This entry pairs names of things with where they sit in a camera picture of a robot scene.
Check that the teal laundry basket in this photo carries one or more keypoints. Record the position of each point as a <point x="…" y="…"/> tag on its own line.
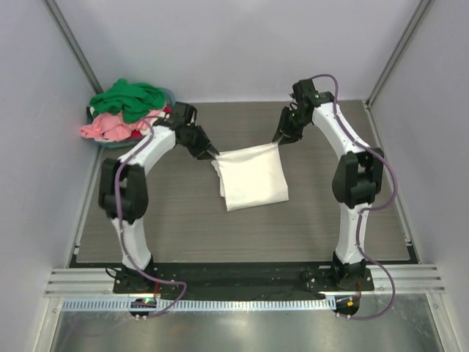
<point x="170" y="101"/>

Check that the pink t-shirt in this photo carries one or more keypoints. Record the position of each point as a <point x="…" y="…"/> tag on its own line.
<point x="110" y="128"/>

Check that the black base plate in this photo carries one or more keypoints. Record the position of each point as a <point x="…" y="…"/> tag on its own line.
<point x="244" y="281"/>

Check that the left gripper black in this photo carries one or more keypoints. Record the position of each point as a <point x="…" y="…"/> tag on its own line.
<point x="200" y="152"/>

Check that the white t-shirt robot print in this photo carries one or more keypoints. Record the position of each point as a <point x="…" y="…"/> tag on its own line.
<point x="251" y="177"/>

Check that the green t-shirt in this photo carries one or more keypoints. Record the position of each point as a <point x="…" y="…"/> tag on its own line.
<point x="133" y="101"/>

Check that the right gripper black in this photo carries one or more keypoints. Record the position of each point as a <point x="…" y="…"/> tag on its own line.
<point x="290" y="135"/>

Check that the right aluminium corner post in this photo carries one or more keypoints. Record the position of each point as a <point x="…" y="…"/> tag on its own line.
<point x="416" y="19"/>

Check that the white slotted cable duct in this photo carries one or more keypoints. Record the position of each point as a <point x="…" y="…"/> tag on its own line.
<point x="152" y="305"/>

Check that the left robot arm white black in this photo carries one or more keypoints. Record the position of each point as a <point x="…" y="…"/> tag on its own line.
<point x="123" y="192"/>

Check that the white t-shirt in basket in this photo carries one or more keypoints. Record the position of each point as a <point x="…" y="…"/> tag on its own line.
<point x="145" y="123"/>

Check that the aluminium corner post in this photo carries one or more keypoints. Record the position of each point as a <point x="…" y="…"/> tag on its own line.
<point x="416" y="19"/>
<point x="67" y="33"/>

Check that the left aluminium corner post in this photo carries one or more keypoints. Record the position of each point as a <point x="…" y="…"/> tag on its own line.
<point x="67" y="33"/>

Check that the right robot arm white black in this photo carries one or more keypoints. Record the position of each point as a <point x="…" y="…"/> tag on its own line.
<point x="356" y="182"/>

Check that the red t-shirt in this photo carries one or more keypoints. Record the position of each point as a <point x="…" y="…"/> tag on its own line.
<point x="134" y="134"/>

